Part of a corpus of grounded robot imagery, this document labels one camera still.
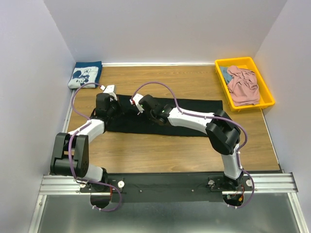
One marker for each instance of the yellow plastic bin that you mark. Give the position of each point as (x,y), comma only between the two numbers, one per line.
(266,98)

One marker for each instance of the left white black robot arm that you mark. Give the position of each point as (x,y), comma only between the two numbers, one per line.
(70,155)

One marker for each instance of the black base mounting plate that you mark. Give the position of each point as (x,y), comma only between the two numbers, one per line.
(167,196)

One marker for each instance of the folded blue cartoon t-shirt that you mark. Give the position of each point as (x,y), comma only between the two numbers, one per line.
(85,72)

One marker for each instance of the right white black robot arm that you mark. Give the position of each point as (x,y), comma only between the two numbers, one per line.
(223,134)

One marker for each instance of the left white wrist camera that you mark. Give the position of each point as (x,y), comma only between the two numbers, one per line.
(110,90)

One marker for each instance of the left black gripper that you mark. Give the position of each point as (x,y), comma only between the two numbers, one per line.
(120,111)

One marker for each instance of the black t-shirt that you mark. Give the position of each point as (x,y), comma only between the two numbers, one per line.
(132,121)

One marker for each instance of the light blue garment in bin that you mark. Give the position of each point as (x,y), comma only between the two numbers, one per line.
(227,77)

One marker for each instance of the pink t-shirt in bin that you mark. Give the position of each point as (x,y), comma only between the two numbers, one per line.
(243,87)

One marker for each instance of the aluminium frame rail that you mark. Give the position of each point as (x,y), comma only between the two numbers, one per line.
(182,182)

